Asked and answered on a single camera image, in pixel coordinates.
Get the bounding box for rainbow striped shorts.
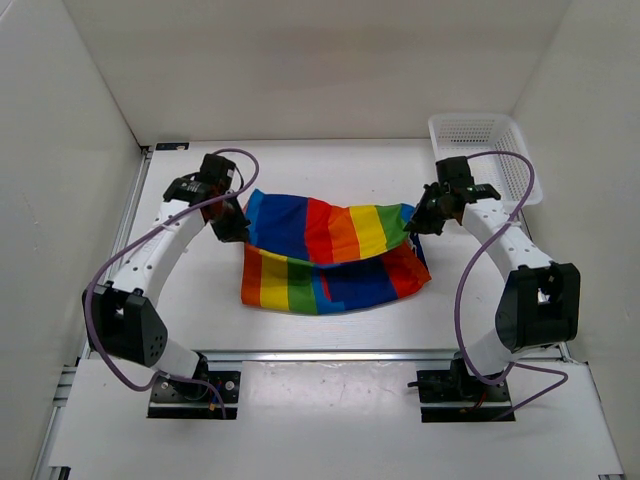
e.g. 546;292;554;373
240;190;431;315

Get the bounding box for white plastic basket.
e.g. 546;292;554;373
428;113;529;210

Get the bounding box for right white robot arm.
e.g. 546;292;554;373
405;156;581;400

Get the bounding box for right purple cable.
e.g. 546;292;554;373
453;150;569;420

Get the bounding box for purple cable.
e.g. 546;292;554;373
453;150;569;420
82;147;260;419

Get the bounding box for black corner label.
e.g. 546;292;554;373
155;142;190;151

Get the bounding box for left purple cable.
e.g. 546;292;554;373
82;147;260;419

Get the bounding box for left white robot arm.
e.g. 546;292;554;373
83;148;253;400

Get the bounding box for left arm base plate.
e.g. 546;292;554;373
147;369;241;420

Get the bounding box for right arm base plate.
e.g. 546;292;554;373
407;354;515;423

